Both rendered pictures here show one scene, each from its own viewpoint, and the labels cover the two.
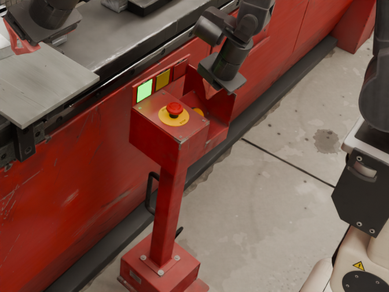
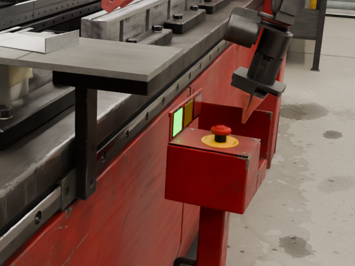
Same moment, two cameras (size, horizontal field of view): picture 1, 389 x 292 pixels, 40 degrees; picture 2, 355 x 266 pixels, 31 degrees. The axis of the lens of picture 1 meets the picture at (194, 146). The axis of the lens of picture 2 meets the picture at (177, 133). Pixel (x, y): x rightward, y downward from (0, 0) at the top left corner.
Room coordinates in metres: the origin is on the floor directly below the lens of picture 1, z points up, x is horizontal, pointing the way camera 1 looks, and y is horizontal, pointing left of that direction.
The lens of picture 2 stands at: (-0.17, 0.44, 1.20)
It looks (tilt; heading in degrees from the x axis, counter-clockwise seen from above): 19 degrees down; 345
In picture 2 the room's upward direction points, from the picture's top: 3 degrees clockwise
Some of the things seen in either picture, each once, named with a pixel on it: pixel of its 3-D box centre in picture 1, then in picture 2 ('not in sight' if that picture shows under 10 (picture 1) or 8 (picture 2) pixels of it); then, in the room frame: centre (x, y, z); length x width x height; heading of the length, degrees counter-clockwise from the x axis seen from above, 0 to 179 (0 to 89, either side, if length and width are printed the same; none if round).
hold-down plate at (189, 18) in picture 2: not in sight; (186, 20); (1.67, -0.05, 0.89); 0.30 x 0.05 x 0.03; 151
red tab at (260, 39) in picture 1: (258, 39); not in sight; (1.64, -0.15, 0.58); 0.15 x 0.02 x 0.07; 151
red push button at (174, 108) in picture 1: (174, 112); (220, 135); (0.94, 0.06, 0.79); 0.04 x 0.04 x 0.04
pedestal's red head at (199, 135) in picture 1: (182, 114); (220, 147); (0.98, 0.04, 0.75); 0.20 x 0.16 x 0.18; 147
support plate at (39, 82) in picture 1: (10, 67); (78, 53); (0.74, 0.35, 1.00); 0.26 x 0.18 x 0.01; 61
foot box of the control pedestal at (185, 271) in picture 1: (165, 274); not in sight; (0.97, 0.02, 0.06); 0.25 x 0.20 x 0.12; 57
